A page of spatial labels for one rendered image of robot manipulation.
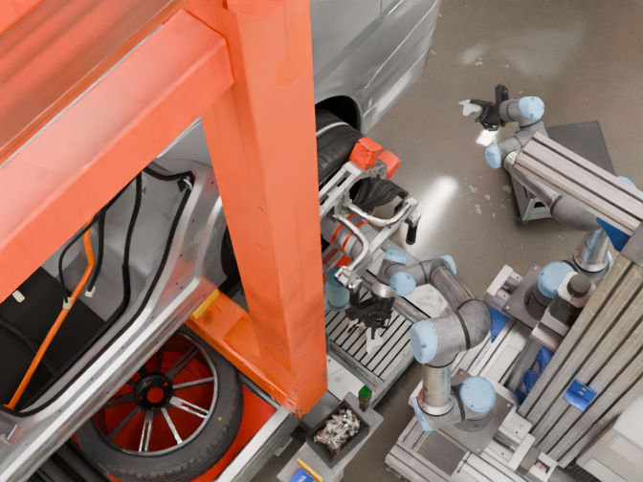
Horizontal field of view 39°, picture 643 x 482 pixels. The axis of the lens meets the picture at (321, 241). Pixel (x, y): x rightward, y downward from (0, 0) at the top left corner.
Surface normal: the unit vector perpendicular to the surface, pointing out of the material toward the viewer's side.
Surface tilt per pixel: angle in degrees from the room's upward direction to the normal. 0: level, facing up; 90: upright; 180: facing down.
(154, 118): 90
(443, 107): 0
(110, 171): 90
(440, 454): 0
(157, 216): 6
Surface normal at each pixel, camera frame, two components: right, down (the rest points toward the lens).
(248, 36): 0.76, 0.58
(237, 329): -0.47, -0.69
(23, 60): -0.02, -0.44
